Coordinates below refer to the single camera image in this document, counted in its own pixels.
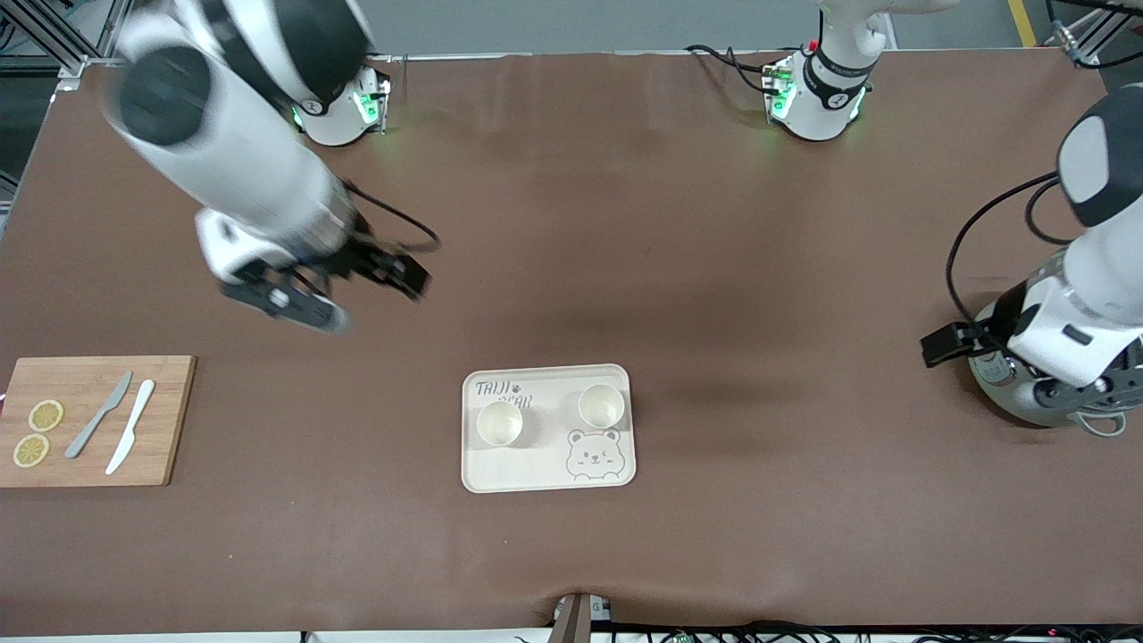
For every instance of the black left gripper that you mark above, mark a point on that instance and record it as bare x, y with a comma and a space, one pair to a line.
998, 324

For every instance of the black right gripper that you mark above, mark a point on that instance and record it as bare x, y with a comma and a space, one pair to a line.
362, 256

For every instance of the white IKEA cup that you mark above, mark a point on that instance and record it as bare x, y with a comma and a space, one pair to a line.
499, 423
601, 406

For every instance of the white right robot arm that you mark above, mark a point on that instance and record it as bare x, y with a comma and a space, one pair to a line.
232, 152

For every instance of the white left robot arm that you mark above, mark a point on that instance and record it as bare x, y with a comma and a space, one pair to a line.
1107, 259

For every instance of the beige bear print tray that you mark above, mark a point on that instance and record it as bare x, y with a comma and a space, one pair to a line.
545, 464

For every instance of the grey-green electric cooking pot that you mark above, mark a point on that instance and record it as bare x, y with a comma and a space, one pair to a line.
1009, 397

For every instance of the brown table cover cloth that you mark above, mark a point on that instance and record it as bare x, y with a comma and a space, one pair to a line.
571, 268

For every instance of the wooden cutting board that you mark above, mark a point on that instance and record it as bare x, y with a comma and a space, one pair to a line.
170, 420

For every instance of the white plastic knife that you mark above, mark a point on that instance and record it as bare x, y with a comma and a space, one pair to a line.
134, 420

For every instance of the grey plastic knife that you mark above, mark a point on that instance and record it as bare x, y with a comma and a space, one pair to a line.
94, 421

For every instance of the yellow lemon slice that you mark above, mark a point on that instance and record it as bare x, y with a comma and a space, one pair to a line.
31, 450
45, 415

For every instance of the aluminium frame profile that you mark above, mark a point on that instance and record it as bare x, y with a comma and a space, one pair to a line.
54, 36
1094, 54

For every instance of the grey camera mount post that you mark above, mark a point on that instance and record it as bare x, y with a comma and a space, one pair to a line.
576, 621

